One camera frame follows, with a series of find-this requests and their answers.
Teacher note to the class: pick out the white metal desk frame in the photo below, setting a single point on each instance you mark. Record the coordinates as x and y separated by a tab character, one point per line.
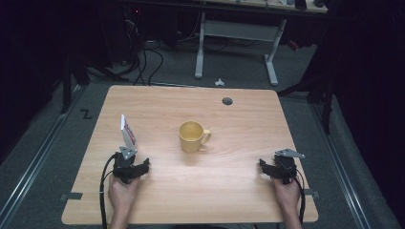
237	31

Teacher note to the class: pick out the grey round table grommet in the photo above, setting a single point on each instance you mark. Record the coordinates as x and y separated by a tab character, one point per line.
227	101

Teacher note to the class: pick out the small red object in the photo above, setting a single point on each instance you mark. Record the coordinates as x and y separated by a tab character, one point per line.
293	45

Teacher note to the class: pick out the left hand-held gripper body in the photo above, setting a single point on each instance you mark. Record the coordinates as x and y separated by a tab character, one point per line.
124	170

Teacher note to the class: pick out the person's left hand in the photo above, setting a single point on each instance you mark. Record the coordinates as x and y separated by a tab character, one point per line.
122	194

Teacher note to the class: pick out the small white floor object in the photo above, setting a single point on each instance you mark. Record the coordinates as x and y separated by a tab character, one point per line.
219	82

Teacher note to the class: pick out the white toothpaste tube red print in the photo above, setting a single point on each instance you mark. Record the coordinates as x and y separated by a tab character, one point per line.
128	132

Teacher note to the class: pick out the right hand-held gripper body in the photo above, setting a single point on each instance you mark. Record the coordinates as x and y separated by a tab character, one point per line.
285	167

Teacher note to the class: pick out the grey tape tab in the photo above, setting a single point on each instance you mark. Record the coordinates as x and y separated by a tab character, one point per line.
71	196
312	193

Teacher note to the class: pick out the black metal stand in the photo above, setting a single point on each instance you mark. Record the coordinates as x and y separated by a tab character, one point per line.
321	92
67	82

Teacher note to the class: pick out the person's right hand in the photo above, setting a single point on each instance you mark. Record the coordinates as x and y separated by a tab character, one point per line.
288	194

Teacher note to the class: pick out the yellow mug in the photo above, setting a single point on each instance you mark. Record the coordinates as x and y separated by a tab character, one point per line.
190	143

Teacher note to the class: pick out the metal floor rail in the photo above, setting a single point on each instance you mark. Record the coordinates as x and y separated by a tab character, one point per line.
35	162
342	171

